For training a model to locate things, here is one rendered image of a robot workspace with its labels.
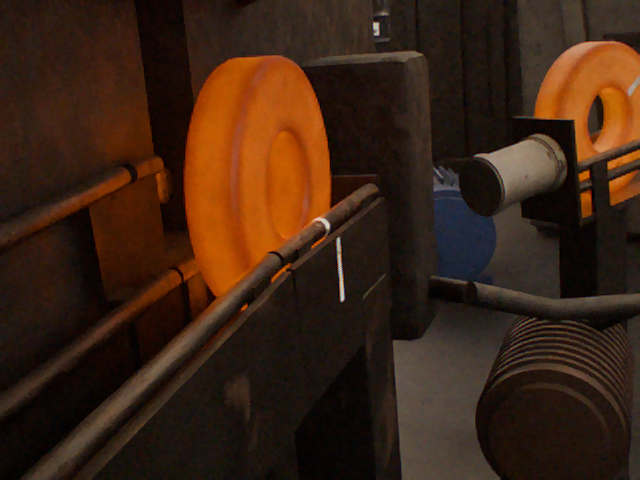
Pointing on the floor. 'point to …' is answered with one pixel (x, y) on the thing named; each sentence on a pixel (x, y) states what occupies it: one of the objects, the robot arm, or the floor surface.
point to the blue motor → (460, 233)
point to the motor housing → (558, 402)
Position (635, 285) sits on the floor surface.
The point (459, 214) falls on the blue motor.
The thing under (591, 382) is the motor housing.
